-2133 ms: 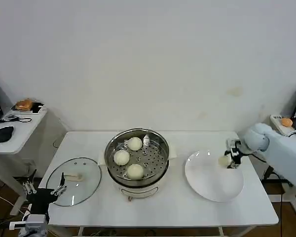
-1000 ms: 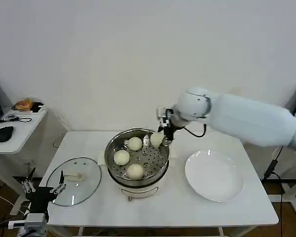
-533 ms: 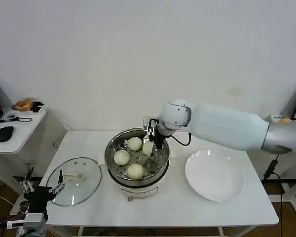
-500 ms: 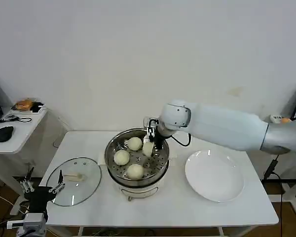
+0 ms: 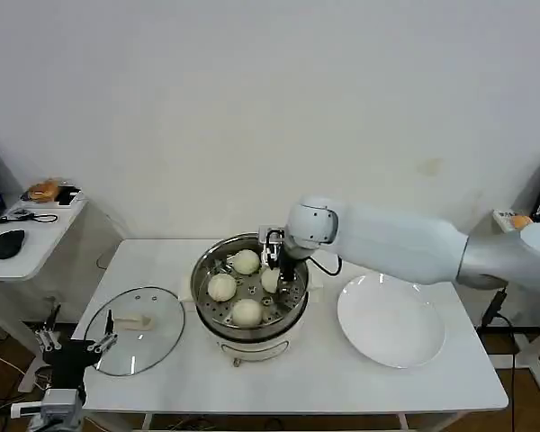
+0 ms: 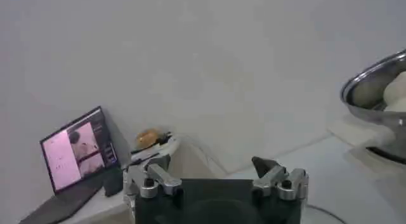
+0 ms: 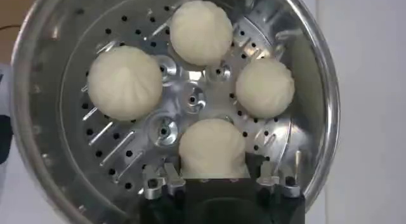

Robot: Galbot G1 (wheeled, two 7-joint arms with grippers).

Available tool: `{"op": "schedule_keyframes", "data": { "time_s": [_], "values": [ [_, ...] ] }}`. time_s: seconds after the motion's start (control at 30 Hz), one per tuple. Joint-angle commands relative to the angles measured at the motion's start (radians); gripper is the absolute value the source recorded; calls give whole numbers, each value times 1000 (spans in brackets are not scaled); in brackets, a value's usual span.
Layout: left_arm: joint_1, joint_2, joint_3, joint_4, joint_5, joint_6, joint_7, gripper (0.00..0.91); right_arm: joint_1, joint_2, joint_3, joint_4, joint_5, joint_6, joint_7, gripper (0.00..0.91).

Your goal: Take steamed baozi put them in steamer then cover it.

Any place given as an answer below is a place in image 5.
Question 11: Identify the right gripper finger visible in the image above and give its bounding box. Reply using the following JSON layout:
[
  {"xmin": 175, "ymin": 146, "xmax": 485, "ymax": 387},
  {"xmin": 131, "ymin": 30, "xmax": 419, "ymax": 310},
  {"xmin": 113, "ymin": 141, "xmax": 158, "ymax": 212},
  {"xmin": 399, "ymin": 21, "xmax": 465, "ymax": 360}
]
[{"xmin": 277, "ymin": 267, "xmax": 296, "ymax": 293}]

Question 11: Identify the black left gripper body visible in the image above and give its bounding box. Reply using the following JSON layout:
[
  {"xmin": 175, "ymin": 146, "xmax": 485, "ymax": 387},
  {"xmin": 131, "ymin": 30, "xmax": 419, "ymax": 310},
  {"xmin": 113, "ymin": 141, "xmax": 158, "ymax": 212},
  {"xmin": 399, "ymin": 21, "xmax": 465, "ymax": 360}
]
[{"xmin": 42, "ymin": 339, "xmax": 95, "ymax": 391}]

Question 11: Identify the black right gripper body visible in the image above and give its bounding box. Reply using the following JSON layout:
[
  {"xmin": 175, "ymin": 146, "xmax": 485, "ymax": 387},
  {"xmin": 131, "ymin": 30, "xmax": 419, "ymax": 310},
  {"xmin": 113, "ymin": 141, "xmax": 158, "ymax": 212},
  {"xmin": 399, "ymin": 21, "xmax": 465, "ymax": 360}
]
[{"xmin": 278, "ymin": 245, "xmax": 311, "ymax": 271}]

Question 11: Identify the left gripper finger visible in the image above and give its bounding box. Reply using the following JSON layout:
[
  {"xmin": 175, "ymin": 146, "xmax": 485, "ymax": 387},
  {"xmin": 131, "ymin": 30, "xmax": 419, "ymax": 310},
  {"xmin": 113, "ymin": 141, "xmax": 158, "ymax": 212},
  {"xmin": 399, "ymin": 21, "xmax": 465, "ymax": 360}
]
[
  {"xmin": 87, "ymin": 308, "xmax": 120, "ymax": 355},
  {"xmin": 35, "ymin": 304, "xmax": 62, "ymax": 353}
]

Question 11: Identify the white steamed bun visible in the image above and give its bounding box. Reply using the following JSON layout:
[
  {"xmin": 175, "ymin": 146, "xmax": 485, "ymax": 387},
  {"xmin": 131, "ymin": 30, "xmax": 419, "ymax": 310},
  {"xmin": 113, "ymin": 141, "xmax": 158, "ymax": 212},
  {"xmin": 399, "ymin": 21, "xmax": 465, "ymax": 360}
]
[
  {"xmin": 260, "ymin": 267, "xmax": 280, "ymax": 293},
  {"xmin": 232, "ymin": 249, "xmax": 261, "ymax": 275},
  {"xmin": 231, "ymin": 298, "xmax": 265, "ymax": 328},
  {"xmin": 206, "ymin": 272, "xmax": 239, "ymax": 302}
]

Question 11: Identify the round glass lid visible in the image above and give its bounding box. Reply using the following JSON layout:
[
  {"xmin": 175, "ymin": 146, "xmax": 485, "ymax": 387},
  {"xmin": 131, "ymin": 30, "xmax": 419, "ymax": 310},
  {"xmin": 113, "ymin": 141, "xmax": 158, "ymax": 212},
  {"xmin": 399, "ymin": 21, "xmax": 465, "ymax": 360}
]
[{"xmin": 84, "ymin": 285, "xmax": 186, "ymax": 377}]

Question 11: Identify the white electric cooker pot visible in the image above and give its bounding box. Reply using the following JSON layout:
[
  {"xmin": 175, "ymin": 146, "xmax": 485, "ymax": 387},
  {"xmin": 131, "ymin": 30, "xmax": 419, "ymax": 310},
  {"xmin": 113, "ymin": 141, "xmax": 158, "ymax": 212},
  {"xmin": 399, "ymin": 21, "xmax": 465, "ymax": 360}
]
[{"xmin": 179, "ymin": 265, "xmax": 325, "ymax": 368}]

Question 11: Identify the white side desk with laptop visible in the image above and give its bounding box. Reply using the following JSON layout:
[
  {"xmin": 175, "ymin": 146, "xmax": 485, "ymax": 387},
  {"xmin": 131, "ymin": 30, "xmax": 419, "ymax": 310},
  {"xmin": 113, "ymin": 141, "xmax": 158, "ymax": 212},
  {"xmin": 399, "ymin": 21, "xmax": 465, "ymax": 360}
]
[{"xmin": 0, "ymin": 193, "xmax": 91, "ymax": 395}]

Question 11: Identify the black computer mouse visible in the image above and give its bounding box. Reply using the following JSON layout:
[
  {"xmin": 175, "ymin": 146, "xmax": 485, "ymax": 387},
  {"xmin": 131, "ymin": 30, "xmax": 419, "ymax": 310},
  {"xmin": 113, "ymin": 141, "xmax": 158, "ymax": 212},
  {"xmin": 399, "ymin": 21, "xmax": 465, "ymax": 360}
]
[{"xmin": 0, "ymin": 229, "xmax": 27, "ymax": 260}]

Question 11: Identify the round white plate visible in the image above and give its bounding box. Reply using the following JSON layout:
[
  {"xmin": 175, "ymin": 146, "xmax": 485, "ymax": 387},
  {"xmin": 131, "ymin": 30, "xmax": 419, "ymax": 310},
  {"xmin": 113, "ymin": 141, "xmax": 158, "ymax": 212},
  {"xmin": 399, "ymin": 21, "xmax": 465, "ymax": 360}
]
[{"xmin": 337, "ymin": 273, "xmax": 446, "ymax": 370}]

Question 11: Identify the small black box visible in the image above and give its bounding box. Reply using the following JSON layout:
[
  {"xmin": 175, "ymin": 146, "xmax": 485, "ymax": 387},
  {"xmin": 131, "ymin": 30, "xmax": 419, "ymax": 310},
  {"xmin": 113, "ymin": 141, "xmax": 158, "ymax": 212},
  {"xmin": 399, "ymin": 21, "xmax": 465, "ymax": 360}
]
[{"xmin": 57, "ymin": 184, "xmax": 83, "ymax": 207}]

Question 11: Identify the orange bread in bag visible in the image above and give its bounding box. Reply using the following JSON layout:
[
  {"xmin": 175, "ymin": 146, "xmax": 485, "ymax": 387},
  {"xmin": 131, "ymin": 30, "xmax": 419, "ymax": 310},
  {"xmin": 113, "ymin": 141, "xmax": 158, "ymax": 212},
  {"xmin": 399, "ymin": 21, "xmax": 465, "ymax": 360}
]
[{"xmin": 21, "ymin": 178, "xmax": 60, "ymax": 203}]

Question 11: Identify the black power adapter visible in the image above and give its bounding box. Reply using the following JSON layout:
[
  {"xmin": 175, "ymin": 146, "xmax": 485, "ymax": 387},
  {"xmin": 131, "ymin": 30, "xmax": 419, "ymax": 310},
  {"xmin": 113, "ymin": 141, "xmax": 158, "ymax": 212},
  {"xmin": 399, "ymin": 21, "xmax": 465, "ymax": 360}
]
[{"xmin": 481, "ymin": 290, "xmax": 508, "ymax": 329}]

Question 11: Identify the small white printed box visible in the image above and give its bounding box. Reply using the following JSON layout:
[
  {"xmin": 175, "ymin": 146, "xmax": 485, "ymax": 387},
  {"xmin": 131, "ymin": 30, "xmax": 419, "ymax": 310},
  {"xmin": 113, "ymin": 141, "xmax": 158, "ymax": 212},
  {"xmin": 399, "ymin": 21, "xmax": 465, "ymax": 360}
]
[{"xmin": 492, "ymin": 209, "xmax": 521, "ymax": 234}]

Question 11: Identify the white side desk with monitor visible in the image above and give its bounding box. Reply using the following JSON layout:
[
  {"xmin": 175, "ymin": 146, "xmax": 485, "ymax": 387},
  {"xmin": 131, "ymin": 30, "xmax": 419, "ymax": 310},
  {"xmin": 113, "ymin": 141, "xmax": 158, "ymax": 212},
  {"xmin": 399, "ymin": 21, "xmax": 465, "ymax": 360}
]
[{"xmin": 492, "ymin": 209, "xmax": 540, "ymax": 397}]

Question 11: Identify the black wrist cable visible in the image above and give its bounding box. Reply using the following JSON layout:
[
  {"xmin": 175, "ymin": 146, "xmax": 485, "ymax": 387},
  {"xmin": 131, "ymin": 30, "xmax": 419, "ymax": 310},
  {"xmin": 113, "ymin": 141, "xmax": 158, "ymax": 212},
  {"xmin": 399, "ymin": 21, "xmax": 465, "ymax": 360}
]
[{"xmin": 309, "ymin": 255, "xmax": 343, "ymax": 276}]

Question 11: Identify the black lanyard cord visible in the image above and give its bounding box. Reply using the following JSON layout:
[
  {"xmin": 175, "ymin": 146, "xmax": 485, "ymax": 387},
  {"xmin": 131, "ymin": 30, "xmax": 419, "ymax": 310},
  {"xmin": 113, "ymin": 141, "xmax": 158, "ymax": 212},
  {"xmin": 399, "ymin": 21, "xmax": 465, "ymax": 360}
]
[{"xmin": 0, "ymin": 209, "xmax": 59, "ymax": 225}]

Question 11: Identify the black power cable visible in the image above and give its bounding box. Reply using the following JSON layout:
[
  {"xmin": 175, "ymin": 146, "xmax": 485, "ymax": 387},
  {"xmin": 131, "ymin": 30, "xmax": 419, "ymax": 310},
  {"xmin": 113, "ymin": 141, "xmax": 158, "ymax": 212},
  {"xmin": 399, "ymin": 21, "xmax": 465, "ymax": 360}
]
[{"xmin": 479, "ymin": 287, "xmax": 518, "ymax": 432}]

